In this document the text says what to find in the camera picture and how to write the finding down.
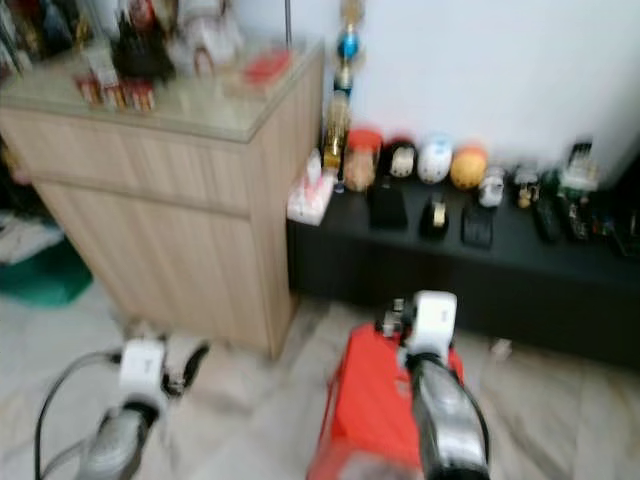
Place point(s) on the orange round figurine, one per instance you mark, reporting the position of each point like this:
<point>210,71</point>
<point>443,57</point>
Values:
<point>468,167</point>

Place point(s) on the small white figurine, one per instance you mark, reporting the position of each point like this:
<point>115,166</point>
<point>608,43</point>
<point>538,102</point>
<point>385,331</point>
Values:
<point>492,185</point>

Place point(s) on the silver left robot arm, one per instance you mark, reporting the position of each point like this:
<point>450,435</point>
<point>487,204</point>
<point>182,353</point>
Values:
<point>115,445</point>

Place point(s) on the jar with red lid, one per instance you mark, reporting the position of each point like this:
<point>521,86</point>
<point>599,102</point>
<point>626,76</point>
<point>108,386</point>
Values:
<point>360,160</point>

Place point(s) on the light wooden cabinet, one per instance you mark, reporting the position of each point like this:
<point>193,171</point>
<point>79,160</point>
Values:
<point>160,220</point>

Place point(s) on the white round figurine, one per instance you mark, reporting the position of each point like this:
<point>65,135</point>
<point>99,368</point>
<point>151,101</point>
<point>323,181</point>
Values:
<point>435,158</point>

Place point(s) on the teal green plastic tub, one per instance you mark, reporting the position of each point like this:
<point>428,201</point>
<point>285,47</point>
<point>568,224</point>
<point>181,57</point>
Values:
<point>40,280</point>

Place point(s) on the small red box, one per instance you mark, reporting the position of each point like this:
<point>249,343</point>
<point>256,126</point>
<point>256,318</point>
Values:
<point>268,68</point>

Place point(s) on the black and gold small case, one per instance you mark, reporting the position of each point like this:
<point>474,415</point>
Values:
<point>435,215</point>

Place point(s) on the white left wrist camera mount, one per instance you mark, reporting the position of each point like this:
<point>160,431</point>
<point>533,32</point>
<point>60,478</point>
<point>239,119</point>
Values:
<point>143,372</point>

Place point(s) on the pink white tissue box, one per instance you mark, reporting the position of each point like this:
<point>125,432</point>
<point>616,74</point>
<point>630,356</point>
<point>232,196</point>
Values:
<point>310,198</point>

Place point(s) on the dark tall figurine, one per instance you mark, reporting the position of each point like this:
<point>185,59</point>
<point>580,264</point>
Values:
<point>145,50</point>

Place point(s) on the black low cabinet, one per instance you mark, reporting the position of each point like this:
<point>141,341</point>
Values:
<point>460,290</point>

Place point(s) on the white seated figurine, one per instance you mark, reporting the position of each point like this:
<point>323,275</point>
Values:
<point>210,40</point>

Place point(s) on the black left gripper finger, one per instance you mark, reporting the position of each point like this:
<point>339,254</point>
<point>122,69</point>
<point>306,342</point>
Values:
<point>196,360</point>

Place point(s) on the black square pouch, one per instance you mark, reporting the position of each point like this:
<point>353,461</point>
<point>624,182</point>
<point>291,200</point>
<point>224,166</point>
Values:
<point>387,205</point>

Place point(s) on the blue and gold trophy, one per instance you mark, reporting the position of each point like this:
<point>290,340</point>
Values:
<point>345,60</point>

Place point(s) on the red plastic stool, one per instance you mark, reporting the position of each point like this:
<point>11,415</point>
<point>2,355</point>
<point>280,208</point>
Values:
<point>370,400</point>

